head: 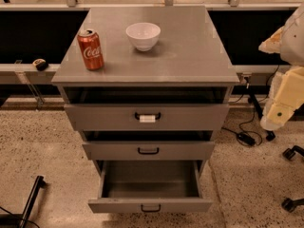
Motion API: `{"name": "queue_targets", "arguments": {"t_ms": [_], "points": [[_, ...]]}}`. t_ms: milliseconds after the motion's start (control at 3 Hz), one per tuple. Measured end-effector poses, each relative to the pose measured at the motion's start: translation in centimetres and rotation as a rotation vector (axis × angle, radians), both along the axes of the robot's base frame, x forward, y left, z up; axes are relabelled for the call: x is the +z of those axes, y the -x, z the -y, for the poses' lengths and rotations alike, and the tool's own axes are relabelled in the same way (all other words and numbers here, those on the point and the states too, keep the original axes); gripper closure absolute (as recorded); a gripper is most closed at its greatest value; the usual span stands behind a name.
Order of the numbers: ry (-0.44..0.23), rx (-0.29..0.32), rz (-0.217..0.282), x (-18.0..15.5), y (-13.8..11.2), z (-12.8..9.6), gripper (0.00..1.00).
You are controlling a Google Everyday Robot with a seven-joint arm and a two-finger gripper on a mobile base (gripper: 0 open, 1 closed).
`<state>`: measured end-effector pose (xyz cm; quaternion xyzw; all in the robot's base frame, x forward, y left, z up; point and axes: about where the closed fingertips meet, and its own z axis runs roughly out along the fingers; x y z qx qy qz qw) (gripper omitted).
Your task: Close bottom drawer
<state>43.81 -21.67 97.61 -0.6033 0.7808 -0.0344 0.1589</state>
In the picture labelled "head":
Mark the black stand foot left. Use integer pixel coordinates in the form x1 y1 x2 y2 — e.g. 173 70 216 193
18 176 46 228

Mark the grey metal drawer cabinet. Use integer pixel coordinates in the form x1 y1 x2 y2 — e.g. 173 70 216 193
50 5 241 163

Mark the red Coca-Cola can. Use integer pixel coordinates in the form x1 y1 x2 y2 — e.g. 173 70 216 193
77 29 105 70

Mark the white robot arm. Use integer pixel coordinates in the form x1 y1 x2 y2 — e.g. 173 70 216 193
258 4 304 131

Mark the black chair caster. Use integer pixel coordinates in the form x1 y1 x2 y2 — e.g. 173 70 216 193
281 198 304 213
283 145 304 161

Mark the grey drawer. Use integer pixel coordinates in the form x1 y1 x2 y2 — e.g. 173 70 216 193
83 131 215 161
65 104 229 131
88 161 212 213

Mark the grey bottom drawer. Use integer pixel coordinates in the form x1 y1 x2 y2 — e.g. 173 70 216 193
88 161 212 213

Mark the black stand leg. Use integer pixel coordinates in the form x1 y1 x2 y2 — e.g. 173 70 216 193
247 86 276 142

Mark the black chair caster lower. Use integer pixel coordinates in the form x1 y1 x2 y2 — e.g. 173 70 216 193
281 198 304 213

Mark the small black yellow device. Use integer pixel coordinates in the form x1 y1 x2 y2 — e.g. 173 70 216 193
32 59 48 71

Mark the white ceramic bowl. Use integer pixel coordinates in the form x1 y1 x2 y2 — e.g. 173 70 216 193
125 23 161 51

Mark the grey top drawer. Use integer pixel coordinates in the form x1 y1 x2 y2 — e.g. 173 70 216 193
65 104 229 131

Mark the black chair caster upper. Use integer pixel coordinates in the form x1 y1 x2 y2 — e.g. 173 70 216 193
283 145 304 161

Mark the black power adapter with cable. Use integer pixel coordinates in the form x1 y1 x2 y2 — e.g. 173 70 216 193
221 64 281 148

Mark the grey middle drawer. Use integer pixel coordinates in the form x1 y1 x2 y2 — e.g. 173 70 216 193
83 131 215 161

